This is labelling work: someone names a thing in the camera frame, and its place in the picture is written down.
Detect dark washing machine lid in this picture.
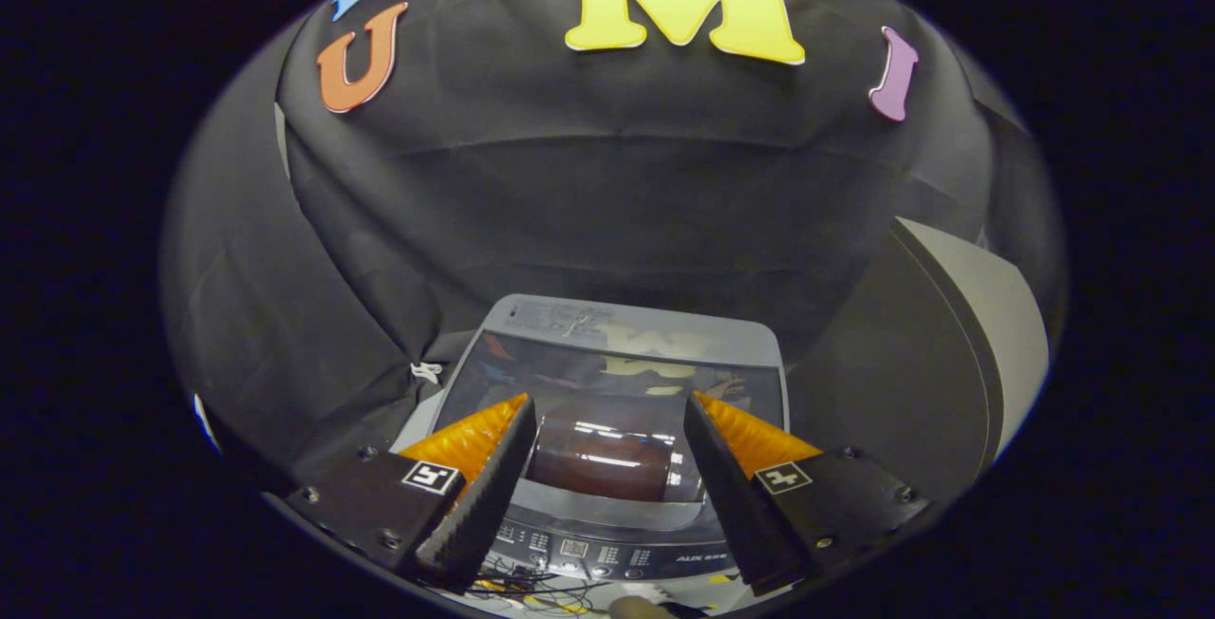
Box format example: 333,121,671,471
432,294,789,506

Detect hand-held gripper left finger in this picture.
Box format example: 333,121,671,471
290,393,538,593

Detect grey washing machine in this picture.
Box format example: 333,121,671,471
389,294,794,587

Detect beige cabinet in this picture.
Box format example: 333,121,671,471
788,217,1050,506

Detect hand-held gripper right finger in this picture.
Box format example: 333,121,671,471
683,391,936,598

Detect black floor cables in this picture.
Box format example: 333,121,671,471
465,553,703,618

